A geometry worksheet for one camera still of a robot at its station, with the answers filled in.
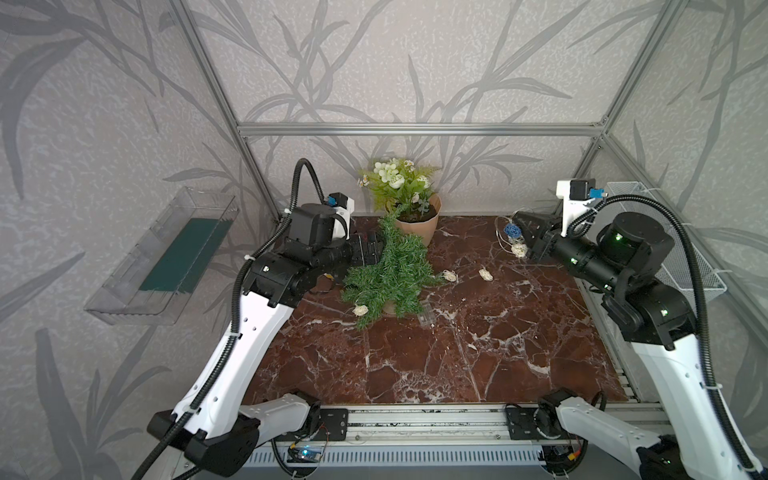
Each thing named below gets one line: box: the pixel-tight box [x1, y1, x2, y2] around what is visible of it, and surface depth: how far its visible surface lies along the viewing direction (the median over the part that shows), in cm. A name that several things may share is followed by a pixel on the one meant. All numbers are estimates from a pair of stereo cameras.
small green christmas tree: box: [340, 205, 445, 329], surface depth 75 cm
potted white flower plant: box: [357, 158, 442, 247], surface depth 93 cm
